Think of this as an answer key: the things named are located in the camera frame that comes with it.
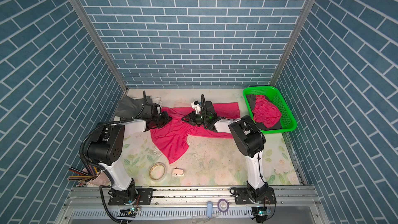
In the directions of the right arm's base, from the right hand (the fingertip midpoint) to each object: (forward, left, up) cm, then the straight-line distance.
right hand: (181, 118), depth 90 cm
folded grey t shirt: (+9, +38, -5) cm, 40 cm away
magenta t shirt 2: (+12, -52, -5) cm, 54 cm away
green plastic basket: (+8, -66, -8) cm, 67 cm away
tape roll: (-27, +9, -12) cm, 31 cm away
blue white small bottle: (-41, -20, -9) cm, 47 cm away
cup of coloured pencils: (-34, +34, -2) cm, 48 cm away
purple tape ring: (-39, -26, -13) cm, 49 cm away
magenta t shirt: (-8, +5, -12) cm, 15 cm away
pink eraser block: (-27, -2, -10) cm, 29 cm away
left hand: (+5, +7, -6) cm, 11 cm away
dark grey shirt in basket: (+22, -44, -5) cm, 50 cm away
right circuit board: (-41, -43, -13) cm, 61 cm away
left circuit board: (-46, +19, -14) cm, 51 cm away
